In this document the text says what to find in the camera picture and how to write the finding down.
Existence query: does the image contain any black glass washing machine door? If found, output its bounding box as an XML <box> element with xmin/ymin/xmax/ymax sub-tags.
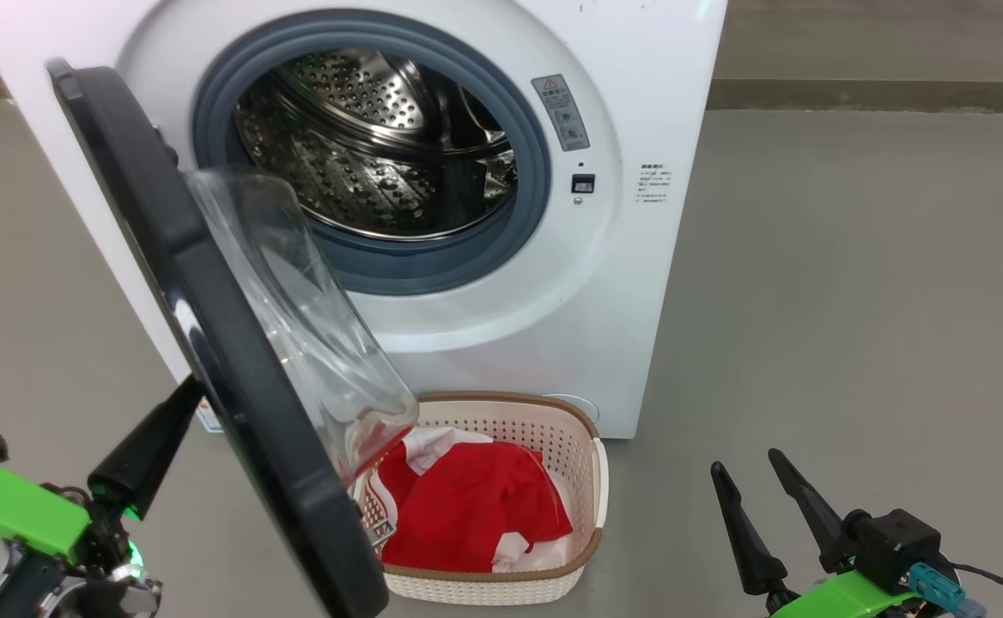
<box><xmin>46</xmin><ymin>58</ymin><xmax>421</xmax><ymax>618</ymax></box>

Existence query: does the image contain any right cable with teal connector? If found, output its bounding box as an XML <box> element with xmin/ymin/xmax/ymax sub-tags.
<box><xmin>909</xmin><ymin>562</ymin><xmax>1003</xmax><ymax>618</ymax></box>

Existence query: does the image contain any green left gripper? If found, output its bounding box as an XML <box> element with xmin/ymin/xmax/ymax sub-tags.
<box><xmin>0</xmin><ymin>375</ymin><xmax>206</xmax><ymax>618</ymax></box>

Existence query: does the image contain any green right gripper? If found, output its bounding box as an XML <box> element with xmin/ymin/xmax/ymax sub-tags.
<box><xmin>711</xmin><ymin>448</ymin><xmax>923</xmax><ymax>618</ymax></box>

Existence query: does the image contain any plain red garment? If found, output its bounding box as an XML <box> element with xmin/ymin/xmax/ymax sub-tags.
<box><xmin>379</xmin><ymin>442</ymin><xmax>573</xmax><ymax>573</ymax></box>

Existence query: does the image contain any red jersey with white lettering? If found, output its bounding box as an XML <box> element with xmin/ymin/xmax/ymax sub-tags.
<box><xmin>362</xmin><ymin>427</ymin><xmax>573</xmax><ymax>573</ymax></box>

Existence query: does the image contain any white front-load washing machine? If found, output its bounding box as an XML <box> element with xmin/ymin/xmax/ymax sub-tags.
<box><xmin>0</xmin><ymin>0</ymin><xmax>730</xmax><ymax>440</ymax></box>

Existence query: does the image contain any cream perforated laundry basket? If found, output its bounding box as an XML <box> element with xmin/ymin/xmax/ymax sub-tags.
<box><xmin>351</xmin><ymin>392</ymin><xmax>610</xmax><ymax>606</ymax></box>

